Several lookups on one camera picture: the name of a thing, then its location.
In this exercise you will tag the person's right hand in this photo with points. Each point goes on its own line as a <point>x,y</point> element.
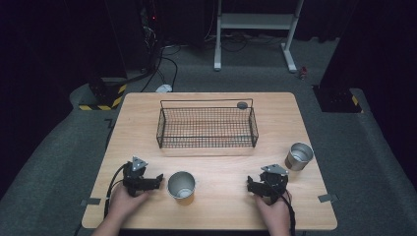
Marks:
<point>274,213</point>

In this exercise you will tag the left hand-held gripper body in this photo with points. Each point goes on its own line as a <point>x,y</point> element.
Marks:
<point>134,177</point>

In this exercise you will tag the dark equipment rack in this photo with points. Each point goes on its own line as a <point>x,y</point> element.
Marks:
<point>147,29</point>

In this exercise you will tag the metal cup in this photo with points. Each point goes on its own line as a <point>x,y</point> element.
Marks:
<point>181,185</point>
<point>298,156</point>

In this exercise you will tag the small red floor object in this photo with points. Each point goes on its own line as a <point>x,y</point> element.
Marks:
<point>303,72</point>

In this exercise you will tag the grey round table grommet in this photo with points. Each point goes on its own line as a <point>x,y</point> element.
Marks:
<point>242,105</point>

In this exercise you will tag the white metal stand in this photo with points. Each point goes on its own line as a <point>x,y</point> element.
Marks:
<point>255,24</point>

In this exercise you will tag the black yellow striped stand base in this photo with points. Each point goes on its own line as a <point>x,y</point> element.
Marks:
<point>103,95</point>
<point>337,100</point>

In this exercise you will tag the white power adapter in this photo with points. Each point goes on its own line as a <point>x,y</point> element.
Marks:
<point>164,88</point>

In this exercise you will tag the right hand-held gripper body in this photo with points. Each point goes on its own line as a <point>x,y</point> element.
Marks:
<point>274,182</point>

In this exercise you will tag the grey tape piece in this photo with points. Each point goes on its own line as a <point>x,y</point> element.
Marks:
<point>327,198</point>
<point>91,201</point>

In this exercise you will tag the person's left hand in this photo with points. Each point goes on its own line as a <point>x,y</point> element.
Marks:
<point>126,205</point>

